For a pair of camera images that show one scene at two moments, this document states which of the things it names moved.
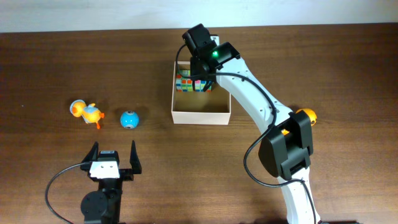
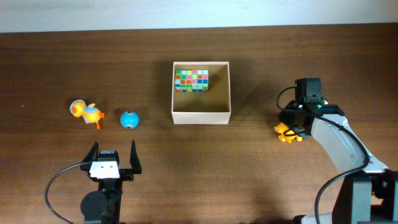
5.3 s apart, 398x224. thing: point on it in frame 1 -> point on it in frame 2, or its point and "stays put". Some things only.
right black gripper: [201, 73] -> [298, 131]
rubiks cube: [184, 84] stays put
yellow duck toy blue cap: [90, 114] stays put
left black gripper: [128, 173] stays put
